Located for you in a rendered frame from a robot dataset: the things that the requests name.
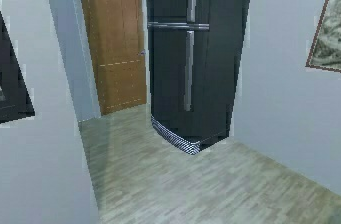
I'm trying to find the brown framed picture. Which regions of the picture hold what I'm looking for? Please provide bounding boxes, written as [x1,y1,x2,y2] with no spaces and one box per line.
[305,0,341,77]

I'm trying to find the silver short fridge handle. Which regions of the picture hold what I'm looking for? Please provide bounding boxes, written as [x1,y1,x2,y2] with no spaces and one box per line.
[186,0,197,23]

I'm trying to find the silver long fridge handle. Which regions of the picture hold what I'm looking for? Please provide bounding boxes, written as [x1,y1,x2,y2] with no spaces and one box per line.
[183,30,195,112]

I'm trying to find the black fridge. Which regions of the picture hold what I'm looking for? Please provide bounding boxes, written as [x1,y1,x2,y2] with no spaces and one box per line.
[146,0,251,156]

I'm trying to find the brown wooden door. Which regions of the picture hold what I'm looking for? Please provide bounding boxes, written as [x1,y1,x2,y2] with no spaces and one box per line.
[80,0,148,116]

